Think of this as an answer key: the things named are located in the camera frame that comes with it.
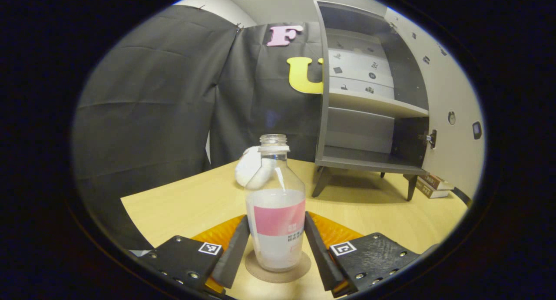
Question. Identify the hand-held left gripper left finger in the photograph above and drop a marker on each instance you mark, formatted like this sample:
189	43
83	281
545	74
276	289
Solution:
234	256

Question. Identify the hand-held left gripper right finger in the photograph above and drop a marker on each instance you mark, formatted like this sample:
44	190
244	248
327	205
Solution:
321	258

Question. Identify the round brown coaster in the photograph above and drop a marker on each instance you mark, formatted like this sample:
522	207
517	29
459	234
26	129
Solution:
304	271

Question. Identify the clear bottle with pink label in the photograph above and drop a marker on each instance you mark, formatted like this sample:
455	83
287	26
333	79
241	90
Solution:
276	222

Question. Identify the metal door hinge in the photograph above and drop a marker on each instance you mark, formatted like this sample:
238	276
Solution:
431	139

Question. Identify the dark grey cabinet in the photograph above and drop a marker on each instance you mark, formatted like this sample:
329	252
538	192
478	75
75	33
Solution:
323	96

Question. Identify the white plush toy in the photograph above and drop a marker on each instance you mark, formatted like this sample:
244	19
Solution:
247	167

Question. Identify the brown book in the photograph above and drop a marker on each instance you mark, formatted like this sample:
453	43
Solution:
436	182

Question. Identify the black backdrop cloth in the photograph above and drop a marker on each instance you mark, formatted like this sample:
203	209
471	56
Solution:
152	96

